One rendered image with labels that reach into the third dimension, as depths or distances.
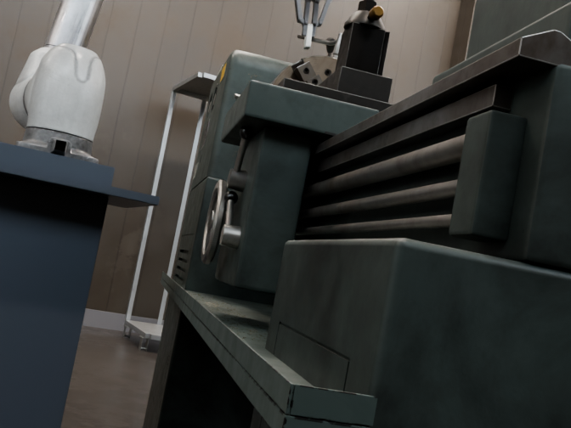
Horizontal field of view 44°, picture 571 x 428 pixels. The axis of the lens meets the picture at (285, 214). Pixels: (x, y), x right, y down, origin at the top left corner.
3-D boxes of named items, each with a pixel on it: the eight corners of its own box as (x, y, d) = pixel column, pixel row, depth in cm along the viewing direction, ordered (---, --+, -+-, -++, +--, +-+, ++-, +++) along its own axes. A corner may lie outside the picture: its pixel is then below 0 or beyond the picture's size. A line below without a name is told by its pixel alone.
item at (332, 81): (308, 112, 147) (313, 88, 147) (354, 123, 149) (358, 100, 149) (336, 92, 127) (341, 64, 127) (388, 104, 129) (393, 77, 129)
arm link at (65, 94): (34, 124, 157) (55, 29, 159) (14, 129, 172) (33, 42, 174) (104, 143, 166) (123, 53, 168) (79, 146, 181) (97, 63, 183)
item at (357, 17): (338, 31, 139) (341, 17, 140) (376, 42, 141) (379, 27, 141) (350, 19, 132) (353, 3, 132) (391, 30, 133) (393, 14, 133)
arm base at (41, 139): (14, 144, 152) (20, 119, 153) (14, 153, 173) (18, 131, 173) (100, 164, 159) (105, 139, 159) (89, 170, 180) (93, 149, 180)
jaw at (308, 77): (307, 109, 194) (286, 70, 194) (322, 100, 195) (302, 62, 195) (317, 100, 184) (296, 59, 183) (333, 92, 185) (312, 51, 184)
